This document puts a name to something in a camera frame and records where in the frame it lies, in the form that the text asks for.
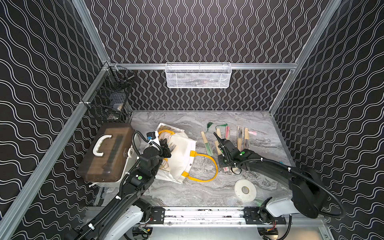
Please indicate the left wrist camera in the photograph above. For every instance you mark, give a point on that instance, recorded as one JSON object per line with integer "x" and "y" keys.
{"x": 151, "y": 136}

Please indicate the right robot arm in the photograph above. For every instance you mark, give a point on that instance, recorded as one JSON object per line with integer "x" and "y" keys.
{"x": 308, "y": 197}

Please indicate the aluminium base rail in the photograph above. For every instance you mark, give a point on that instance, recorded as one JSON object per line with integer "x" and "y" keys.
{"x": 211, "y": 223}

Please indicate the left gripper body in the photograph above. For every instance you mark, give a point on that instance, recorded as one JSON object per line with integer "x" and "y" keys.
{"x": 162, "y": 147}

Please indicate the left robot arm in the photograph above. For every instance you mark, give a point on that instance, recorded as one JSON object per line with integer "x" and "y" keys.
{"x": 127, "y": 209}

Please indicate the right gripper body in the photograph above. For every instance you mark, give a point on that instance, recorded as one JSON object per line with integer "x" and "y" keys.
{"x": 223, "y": 161}

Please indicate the white tote bag yellow handles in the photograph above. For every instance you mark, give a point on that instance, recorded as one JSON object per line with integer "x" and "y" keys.
{"x": 177, "y": 167}

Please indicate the white wire wall basket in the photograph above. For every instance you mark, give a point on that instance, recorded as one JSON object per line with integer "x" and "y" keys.
{"x": 203, "y": 75}

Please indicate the brown lidded storage box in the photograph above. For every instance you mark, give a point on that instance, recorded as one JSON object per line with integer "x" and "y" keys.
{"x": 110, "y": 156}

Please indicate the white tape roll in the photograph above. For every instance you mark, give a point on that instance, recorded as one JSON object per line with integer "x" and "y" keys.
{"x": 245, "y": 190}

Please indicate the black wire wall basket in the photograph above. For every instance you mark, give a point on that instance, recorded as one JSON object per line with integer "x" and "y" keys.
{"x": 109, "y": 103}

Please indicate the grey paper folding fan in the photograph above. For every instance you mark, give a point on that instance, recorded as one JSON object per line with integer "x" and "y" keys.
{"x": 239, "y": 138}

